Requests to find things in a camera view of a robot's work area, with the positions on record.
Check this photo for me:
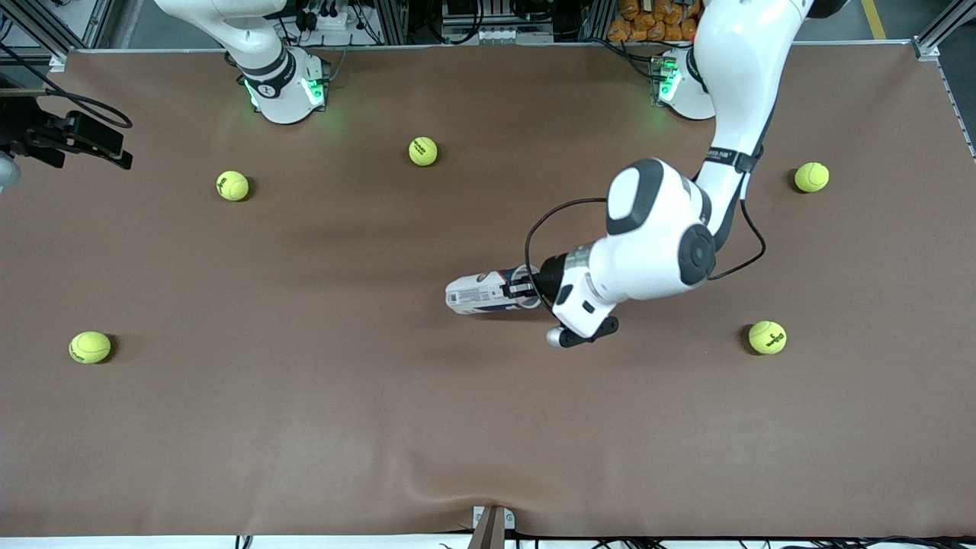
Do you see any clear tennis ball can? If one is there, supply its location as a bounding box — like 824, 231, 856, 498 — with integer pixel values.
445, 265, 544, 316

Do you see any brown table mat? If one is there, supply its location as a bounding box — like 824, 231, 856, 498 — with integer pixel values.
0, 42, 976, 538

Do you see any aluminium frame post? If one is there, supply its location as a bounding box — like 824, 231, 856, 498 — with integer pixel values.
579, 0, 611, 43
377, 0, 413, 45

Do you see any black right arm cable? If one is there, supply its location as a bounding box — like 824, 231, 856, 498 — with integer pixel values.
0, 42, 134, 129

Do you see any white power strip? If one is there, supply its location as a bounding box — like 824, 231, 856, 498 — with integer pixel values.
303, 6, 359, 31

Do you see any grey control box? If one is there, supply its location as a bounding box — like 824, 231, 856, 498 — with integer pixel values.
441, 0, 555, 45

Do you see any aluminium frame profile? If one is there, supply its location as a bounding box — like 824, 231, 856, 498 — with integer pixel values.
915, 0, 976, 62
0, 0, 115, 66

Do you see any metal table clamp bracket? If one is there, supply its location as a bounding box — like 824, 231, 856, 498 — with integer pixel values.
471, 505, 516, 549

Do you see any orange packets pile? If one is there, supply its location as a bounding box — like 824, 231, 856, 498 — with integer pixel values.
608, 0, 701, 43

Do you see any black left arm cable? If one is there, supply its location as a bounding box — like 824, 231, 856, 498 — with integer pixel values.
524, 197, 767, 313

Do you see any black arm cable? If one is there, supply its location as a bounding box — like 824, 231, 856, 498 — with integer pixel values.
524, 197, 767, 313
0, 42, 134, 129

